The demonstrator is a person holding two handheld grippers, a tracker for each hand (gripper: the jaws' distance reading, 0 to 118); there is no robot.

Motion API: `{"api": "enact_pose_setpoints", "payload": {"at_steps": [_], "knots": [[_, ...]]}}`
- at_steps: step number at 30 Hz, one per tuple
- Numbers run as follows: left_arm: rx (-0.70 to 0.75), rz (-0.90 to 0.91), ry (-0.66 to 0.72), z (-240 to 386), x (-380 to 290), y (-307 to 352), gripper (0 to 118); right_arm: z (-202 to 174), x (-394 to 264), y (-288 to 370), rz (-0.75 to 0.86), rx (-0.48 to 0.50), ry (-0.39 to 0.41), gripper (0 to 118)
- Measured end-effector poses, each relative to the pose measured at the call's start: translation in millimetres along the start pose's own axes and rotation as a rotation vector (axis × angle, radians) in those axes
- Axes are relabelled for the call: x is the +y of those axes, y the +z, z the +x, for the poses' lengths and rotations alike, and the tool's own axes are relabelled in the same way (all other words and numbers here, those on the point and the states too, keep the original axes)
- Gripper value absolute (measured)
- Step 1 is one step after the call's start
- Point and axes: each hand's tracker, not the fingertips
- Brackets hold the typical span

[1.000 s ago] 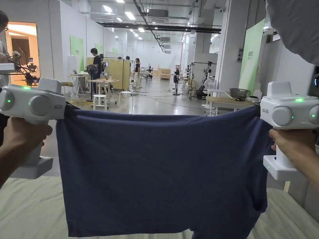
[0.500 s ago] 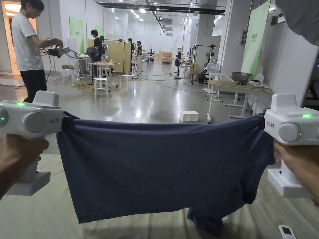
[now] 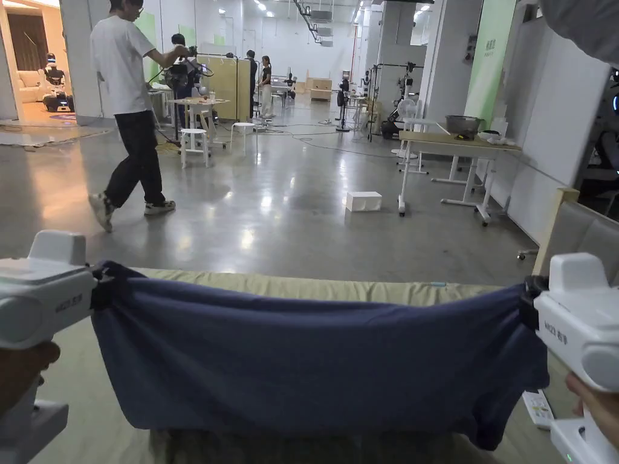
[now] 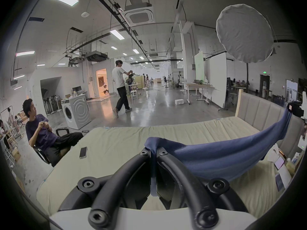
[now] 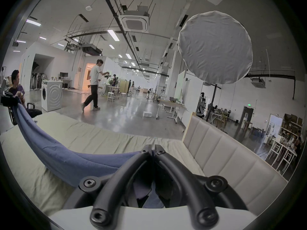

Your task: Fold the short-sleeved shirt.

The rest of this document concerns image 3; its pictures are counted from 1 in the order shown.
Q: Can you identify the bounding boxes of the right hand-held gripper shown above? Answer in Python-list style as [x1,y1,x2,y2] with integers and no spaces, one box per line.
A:
[519,253,619,464]

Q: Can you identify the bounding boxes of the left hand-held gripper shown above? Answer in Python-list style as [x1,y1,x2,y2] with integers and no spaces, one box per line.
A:
[0,230,115,464]

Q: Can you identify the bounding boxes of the dark blue shirt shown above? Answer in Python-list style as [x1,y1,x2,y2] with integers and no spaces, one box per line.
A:
[91,260,551,451]

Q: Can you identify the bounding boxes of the person's left hand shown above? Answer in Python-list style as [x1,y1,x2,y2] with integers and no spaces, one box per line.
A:
[0,340,62,419]

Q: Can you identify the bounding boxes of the person's right hand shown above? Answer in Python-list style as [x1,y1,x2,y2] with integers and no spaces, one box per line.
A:
[565,373,619,439]

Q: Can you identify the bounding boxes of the grey padded headboard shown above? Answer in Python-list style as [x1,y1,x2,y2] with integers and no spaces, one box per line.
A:
[531,187,619,303]

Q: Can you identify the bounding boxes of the white remote control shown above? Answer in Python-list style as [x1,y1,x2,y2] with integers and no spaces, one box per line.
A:
[522,388,555,431]

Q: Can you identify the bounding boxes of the white sofa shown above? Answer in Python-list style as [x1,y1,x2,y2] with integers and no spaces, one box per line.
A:
[16,69,50,103]

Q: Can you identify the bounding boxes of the white round stool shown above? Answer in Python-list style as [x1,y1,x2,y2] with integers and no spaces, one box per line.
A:
[230,122,257,156]
[179,127,211,170]

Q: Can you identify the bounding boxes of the white wheeled robot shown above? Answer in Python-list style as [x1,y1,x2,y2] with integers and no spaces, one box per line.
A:
[39,51,77,114]

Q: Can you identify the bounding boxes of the white-legged table with pot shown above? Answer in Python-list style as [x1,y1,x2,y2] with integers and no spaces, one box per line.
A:
[396,114,524,227]

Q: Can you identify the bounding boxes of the small wooden-top table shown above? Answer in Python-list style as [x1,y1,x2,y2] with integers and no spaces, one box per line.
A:
[166,95,231,148]

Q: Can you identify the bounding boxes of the white box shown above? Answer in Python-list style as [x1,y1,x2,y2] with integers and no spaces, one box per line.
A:
[345,190,383,214]

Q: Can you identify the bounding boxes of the white standing fan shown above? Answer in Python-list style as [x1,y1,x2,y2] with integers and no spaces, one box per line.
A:
[391,98,424,158]

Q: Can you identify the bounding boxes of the black robot with stand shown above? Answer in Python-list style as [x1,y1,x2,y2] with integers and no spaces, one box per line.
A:
[368,61,426,142]

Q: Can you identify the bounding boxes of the wooden cabinet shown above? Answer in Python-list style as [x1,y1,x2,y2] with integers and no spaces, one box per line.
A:
[195,55,251,123]

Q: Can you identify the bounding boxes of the black standing fan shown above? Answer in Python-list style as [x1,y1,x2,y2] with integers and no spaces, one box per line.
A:
[335,77,352,132]

